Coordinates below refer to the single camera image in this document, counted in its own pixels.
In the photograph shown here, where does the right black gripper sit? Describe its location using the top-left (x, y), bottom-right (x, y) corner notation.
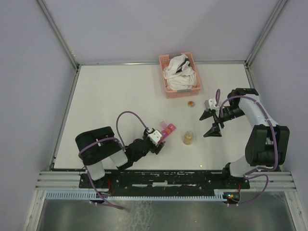
top-left (199, 105), bottom-right (245, 137)

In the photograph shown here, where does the pink pill organizer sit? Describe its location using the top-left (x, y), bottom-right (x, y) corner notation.
top-left (160, 121), bottom-right (176, 142)

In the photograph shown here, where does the glass pill bottle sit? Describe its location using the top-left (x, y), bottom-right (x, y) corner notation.
top-left (183, 130), bottom-right (194, 145)

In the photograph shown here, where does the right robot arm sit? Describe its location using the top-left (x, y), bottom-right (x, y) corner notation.
top-left (200, 88), bottom-right (290, 188)

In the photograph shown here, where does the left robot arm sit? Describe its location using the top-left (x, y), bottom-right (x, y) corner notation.
top-left (75, 127), bottom-right (165, 188)

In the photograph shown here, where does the white cloth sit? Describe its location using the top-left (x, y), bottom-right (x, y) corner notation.
top-left (163, 54), bottom-right (197, 91)

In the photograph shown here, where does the pink plastic basket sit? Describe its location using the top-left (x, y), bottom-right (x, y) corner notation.
top-left (159, 52), bottom-right (202, 99)

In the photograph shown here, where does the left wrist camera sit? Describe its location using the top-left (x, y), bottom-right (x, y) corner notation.
top-left (146, 128), bottom-right (163, 145)

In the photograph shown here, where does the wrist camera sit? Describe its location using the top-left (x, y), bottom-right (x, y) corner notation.
top-left (146, 128), bottom-right (163, 145)
top-left (204, 98), bottom-right (219, 112)

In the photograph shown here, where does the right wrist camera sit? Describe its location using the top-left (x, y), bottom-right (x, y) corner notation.
top-left (204, 98), bottom-right (219, 112)

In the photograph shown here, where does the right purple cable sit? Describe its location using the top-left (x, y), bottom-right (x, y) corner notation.
top-left (215, 89), bottom-right (281, 206)

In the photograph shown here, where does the purple cable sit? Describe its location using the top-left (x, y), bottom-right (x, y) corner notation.
top-left (79, 111), bottom-right (151, 209)
top-left (215, 89), bottom-right (281, 206)

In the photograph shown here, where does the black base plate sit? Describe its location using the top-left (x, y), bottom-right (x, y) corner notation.
top-left (93, 170), bottom-right (250, 196)

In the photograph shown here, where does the white cable duct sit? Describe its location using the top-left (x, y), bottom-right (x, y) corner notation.
top-left (45, 190), bottom-right (227, 202)

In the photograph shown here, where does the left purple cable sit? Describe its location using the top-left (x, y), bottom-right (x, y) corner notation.
top-left (79, 111), bottom-right (151, 209)

